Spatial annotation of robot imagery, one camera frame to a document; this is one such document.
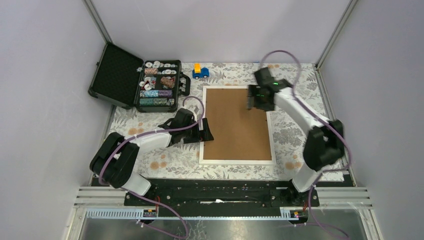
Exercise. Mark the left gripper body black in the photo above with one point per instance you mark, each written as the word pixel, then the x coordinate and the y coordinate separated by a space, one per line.
pixel 191 135

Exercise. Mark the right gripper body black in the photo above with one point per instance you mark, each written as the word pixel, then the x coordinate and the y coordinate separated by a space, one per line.
pixel 260 103

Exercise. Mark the white picture frame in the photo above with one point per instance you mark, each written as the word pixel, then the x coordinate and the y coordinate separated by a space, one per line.
pixel 273 142

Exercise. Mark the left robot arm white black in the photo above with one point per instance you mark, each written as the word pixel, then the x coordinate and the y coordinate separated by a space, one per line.
pixel 115 160

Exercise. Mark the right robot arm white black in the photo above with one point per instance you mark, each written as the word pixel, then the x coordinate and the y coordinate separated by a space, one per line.
pixel 323 145

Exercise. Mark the blue yellow toy truck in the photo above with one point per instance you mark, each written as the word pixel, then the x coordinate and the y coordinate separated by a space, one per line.
pixel 200 72

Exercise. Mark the black poker chip case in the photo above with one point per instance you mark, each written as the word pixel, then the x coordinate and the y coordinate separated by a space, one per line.
pixel 126 81

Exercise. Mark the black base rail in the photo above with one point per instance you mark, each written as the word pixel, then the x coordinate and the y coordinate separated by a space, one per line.
pixel 234 196

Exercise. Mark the white slotted cable duct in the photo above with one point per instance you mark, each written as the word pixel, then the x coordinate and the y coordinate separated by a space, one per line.
pixel 164 214

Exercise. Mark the right aluminium corner post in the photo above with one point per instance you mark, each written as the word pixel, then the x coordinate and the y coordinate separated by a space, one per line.
pixel 334 36

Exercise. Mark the aluminium corner post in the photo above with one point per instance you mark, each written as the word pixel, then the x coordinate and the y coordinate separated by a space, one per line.
pixel 101 27
pixel 334 36

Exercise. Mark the left aluminium corner post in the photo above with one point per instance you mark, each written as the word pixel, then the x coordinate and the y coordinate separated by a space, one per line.
pixel 101 27

